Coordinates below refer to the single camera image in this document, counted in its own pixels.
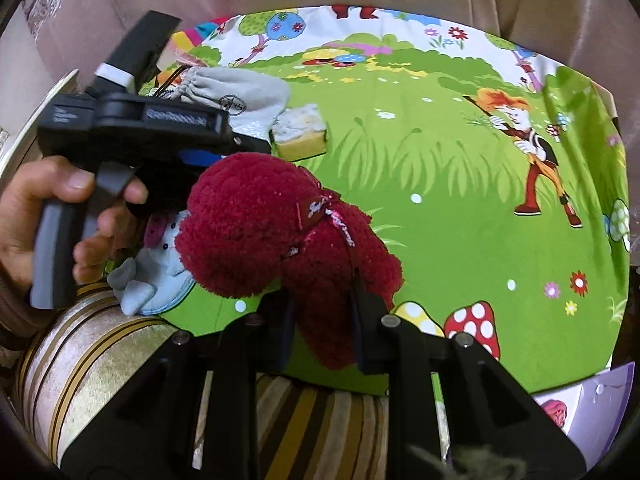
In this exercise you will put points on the person's left hand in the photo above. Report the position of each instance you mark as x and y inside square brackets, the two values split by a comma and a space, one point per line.
[30, 210]

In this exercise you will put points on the light blue plush toy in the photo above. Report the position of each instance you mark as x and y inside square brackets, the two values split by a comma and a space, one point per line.
[155, 280]

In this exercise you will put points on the striped gold cushion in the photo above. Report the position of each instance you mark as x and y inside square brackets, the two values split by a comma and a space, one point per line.
[100, 355]

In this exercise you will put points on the dark red plush toy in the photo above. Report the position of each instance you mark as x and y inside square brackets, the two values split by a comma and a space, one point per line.
[250, 230]

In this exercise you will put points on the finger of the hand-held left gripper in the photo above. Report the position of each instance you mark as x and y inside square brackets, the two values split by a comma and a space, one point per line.
[250, 146]

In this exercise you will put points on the yellow sponge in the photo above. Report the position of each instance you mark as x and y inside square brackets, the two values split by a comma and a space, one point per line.
[300, 135]

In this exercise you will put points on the grey fluffy fabric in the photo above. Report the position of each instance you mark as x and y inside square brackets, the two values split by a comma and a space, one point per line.
[475, 462]

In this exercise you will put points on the white furniture edge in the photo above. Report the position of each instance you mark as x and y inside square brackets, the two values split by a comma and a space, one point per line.
[20, 130]

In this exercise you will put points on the green cartoon printed blanket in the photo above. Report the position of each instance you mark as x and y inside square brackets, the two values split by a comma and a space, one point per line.
[425, 200]

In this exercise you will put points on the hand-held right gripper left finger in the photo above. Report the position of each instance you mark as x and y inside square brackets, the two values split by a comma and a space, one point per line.
[284, 325]

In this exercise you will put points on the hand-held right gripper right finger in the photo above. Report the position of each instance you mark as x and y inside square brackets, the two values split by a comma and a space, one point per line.
[358, 325]

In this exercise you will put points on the purple box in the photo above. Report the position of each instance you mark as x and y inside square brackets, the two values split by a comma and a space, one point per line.
[600, 400]

